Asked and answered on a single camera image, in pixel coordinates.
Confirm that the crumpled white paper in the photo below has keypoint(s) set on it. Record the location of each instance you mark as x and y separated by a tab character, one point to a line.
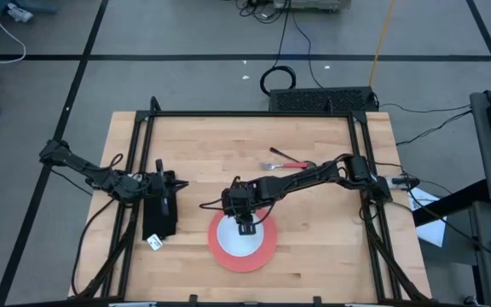
20	15

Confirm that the white napkin label tag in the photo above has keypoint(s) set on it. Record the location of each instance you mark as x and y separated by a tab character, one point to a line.
154	242

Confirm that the red round plate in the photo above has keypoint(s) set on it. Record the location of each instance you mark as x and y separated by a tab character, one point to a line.
243	264

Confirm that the black aluminium table frame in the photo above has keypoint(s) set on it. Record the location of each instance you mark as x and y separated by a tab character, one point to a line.
245	114

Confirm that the black floor beam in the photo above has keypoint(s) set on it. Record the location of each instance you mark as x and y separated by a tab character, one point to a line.
450	204

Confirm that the white small plate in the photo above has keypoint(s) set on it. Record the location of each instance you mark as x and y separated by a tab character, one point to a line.
237	243

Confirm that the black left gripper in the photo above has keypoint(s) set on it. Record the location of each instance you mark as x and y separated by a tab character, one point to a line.
162	187

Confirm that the white paper sheet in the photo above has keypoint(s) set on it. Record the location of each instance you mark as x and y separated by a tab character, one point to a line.
433	232

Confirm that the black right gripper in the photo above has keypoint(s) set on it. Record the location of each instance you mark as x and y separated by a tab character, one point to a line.
239	200

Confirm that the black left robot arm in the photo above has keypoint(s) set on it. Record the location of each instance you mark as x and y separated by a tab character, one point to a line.
79	164

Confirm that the black cloth napkin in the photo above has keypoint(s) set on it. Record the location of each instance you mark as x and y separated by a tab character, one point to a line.
160	226

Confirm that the black perforated computer case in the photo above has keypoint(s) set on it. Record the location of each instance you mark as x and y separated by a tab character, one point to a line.
313	100

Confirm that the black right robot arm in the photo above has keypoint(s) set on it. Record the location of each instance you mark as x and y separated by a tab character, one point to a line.
305	177

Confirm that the silver equipment box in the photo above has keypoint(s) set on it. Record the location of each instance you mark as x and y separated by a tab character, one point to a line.
313	4

